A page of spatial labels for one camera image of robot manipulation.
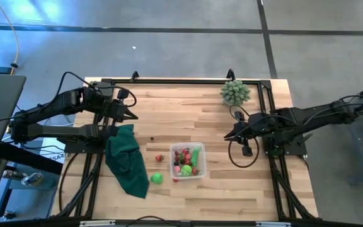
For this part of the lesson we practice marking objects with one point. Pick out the green pepper toy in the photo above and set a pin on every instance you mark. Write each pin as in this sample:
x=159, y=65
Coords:
x=195, y=156

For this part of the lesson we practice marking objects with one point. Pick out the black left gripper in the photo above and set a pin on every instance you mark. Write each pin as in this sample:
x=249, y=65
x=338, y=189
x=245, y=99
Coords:
x=118, y=113

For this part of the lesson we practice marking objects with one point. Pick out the brown bottle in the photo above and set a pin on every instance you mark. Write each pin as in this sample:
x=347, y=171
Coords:
x=11, y=174

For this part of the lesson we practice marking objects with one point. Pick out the artificial succulent in grey pot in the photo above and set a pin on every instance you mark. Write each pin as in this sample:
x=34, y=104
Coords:
x=235, y=93

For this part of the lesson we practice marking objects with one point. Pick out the black aluminium rig frame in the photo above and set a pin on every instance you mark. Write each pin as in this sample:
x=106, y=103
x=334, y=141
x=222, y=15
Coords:
x=184, y=81

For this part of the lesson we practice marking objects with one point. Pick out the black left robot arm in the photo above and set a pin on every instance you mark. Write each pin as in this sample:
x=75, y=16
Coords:
x=58, y=102

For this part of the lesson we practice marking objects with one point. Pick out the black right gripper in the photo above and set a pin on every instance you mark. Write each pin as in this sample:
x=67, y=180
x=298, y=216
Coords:
x=252, y=127

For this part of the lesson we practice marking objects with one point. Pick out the clear plastic tupperware container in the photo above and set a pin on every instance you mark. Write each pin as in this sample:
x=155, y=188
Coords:
x=203, y=148

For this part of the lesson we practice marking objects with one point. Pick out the white label sheet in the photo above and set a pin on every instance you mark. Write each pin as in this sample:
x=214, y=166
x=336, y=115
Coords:
x=54, y=151

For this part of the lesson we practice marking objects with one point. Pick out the green plastic pear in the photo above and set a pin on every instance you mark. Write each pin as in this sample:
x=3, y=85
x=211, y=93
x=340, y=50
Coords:
x=156, y=178

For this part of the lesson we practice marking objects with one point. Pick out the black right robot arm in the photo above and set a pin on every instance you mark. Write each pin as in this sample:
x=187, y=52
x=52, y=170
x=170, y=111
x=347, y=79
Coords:
x=310, y=113

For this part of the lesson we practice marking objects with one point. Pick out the dark green cloth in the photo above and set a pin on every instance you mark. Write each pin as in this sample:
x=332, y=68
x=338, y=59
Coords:
x=128, y=164

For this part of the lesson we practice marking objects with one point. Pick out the silver metal bracket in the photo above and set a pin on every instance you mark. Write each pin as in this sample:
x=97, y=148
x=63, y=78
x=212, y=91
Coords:
x=97, y=223
x=273, y=224

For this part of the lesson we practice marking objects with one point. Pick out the pink candy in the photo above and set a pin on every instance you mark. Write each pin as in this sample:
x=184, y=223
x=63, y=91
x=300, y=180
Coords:
x=188, y=156

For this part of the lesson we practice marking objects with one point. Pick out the clear water bottle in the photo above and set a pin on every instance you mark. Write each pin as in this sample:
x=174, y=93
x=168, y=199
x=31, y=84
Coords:
x=31, y=179

